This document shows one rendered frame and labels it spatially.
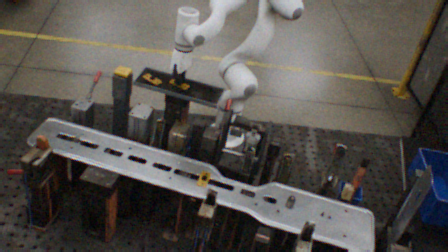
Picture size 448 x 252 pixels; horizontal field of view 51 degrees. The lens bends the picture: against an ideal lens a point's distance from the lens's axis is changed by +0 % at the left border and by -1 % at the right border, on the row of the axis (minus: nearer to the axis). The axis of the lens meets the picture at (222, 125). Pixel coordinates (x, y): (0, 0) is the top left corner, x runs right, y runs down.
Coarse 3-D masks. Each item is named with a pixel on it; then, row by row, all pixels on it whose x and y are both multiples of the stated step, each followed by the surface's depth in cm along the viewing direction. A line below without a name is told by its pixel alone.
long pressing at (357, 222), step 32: (64, 128) 194; (96, 160) 182; (128, 160) 185; (160, 160) 188; (192, 160) 191; (192, 192) 177; (224, 192) 180; (256, 192) 183; (288, 192) 185; (288, 224) 172; (320, 224) 175; (352, 224) 177
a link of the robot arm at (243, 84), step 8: (240, 64) 216; (232, 72) 213; (240, 72) 211; (248, 72) 212; (232, 80) 212; (240, 80) 209; (248, 80) 209; (256, 80) 212; (232, 88) 213; (240, 88) 210; (248, 88) 210; (256, 88) 213; (224, 96) 223; (232, 96) 215; (240, 96) 212; (248, 96) 214; (224, 104) 224; (232, 104) 221; (240, 104) 223; (240, 112) 227
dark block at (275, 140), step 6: (270, 138) 192; (276, 138) 192; (282, 138) 193; (270, 144) 189; (276, 144) 189; (270, 150) 191; (276, 150) 190; (270, 156) 193; (276, 156) 191; (270, 162) 194; (264, 168) 197; (270, 168) 196; (264, 174) 199; (270, 174) 198; (264, 180) 201
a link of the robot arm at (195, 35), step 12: (216, 0) 186; (228, 0) 186; (240, 0) 187; (216, 12) 182; (228, 12) 188; (192, 24) 182; (204, 24) 179; (216, 24) 181; (192, 36) 179; (204, 36) 181
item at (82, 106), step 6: (78, 102) 199; (84, 102) 200; (90, 102) 201; (72, 108) 197; (78, 108) 196; (84, 108) 197; (90, 108) 200; (72, 114) 199; (78, 114) 198; (84, 114) 197; (90, 114) 202; (72, 120) 201; (78, 120) 200; (84, 120) 199; (90, 120) 204; (84, 126) 201; (90, 126) 206; (90, 144) 213; (84, 168) 216
